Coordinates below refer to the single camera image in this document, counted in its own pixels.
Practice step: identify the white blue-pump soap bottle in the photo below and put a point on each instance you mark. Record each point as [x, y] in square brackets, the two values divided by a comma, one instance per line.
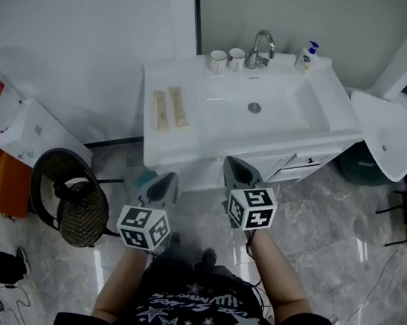
[304, 61]

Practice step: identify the black vertical trim strip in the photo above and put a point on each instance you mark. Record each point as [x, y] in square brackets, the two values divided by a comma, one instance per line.
[197, 10]

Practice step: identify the clear bag with red label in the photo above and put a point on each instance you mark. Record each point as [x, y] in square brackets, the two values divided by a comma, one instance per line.
[5, 100]

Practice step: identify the person's legs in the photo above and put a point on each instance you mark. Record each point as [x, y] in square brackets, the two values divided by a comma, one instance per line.
[208, 260]

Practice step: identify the white oval basin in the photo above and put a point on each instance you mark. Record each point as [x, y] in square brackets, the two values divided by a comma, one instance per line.
[387, 135]

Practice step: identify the white rectangular box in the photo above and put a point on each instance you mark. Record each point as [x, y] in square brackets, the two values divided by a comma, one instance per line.
[42, 135]

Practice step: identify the dark green bin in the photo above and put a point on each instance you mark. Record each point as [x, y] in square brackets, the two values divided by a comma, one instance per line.
[357, 164]

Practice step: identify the white cup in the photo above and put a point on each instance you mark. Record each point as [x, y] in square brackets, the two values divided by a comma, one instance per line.
[217, 64]
[235, 62]

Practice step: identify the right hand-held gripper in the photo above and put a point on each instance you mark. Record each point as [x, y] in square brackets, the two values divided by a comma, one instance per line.
[251, 210]

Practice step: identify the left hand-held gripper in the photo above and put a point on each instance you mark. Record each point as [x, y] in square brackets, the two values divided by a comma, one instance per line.
[143, 228]

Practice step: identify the black wicker chair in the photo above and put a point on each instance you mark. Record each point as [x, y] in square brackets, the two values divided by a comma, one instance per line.
[79, 215]

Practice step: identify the metal sink drain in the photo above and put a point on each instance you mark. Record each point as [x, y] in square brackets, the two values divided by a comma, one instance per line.
[254, 107]

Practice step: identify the chrome faucet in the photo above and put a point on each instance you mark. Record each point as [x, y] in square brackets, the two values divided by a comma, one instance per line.
[254, 52]

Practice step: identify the black floor bar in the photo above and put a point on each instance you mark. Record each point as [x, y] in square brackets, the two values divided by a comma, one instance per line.
[116, 141]

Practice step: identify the white washbasin cabinet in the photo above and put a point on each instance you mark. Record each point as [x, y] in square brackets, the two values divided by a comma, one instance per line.
[230, 131]

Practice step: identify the beige toothbrush packet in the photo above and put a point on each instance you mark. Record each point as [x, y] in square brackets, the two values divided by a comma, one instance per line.
[178, 106]
[160, 111]

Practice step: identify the person's left forearm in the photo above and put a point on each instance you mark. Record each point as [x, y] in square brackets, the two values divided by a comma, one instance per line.
[120, 285]

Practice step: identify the person's right forearm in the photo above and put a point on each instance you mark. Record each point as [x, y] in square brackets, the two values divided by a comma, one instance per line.
[277, 277]

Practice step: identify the teal cloth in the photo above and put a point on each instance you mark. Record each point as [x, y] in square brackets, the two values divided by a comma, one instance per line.
[143, 179]

